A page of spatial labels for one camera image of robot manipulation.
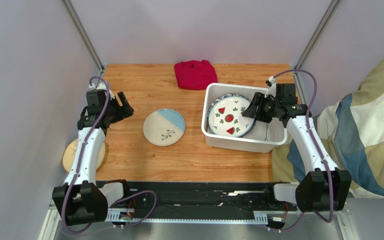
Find white rectangular plate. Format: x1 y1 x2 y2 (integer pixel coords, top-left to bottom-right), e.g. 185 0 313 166
248 121 270 141

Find blue floral plate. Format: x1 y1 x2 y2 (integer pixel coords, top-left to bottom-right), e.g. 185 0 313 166
206 93 257 138

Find white plastic bin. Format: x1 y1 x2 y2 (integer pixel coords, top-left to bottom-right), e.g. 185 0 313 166
201 83 288 153

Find light blue plate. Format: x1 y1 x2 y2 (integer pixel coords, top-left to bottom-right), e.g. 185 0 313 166
142 108 186 147

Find round wooden board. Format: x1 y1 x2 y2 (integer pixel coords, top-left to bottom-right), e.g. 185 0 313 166
61 138 107 173

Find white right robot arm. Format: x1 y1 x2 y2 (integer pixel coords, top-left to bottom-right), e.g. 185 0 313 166
242 83 352 213

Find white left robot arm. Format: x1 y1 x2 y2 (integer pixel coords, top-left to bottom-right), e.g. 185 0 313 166
52 89 134 226

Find red folded cloth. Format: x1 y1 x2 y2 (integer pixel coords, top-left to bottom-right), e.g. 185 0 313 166
173 60 218 90

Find patterned quilt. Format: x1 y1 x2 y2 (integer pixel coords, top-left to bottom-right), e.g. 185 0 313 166
271 36 384 199

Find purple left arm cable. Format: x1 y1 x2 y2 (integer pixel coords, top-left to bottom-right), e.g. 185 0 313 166
60 76 158 236

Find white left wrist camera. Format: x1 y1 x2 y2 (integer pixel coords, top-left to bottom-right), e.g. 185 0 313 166
89 82 115 100

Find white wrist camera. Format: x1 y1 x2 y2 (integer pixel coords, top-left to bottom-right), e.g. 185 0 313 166
265 76 277 98
89 82 115 100

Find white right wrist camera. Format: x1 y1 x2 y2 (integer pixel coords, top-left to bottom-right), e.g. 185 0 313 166
265 76 277 98

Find aluminium frame post right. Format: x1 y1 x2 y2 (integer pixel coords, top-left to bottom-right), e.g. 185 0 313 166
292 0 342 72

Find aluminium frame post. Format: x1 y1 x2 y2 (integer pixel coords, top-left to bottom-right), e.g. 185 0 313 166
292 0 342 72
60 0 105 76

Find aluminium frame post left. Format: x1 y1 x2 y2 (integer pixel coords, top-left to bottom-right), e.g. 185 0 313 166
60 0 105 76

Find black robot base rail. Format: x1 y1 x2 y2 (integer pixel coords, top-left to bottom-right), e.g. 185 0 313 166
106 181 297 224

